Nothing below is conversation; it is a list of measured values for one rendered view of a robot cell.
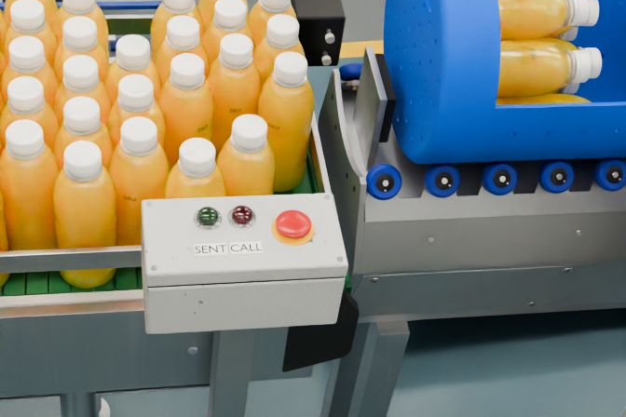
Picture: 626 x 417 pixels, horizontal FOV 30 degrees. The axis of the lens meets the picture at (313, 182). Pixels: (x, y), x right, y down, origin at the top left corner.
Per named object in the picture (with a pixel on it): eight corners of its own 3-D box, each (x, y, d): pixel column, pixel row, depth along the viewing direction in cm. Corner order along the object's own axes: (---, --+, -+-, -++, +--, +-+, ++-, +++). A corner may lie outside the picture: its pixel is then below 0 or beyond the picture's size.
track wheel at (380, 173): (403, 164, 143) (399, 162, 145) (367, 165, 142) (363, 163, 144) (403, 200, 144) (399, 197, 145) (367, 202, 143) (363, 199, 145)
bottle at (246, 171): (261, 214, 146) (272, 112, 134) (272, 256, 142) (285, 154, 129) (206, 221, 145) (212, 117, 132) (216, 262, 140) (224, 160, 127)
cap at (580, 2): (573, 30, 140) (587, 29, 140) (576, -3, 139) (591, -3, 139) (561, 21, 144) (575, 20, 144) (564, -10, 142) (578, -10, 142)
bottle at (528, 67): (420, 60, 142) (557, 56, 146) (428, 110, 140) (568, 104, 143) (433, 30, 136) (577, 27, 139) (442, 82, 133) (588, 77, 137)
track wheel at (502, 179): (501, 154, 145) (496, 152, 147) (478, 181, 145) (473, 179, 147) (526, 176, 146) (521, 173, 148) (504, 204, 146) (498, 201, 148)
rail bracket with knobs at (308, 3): (339, 83, 165) (348, 26, 158) (289, 84, 164) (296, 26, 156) (328, 37, 172) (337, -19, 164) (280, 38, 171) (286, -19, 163)
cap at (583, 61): (562, 60, 144) (576, 60, 144) (568, 88, 142) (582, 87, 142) (573, 44, 140) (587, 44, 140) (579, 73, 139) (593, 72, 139)
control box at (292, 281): (336, 325, 123) (349, 262, 116) (145, 336, 120) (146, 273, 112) (322, 252, 130) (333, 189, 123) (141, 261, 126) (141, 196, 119)
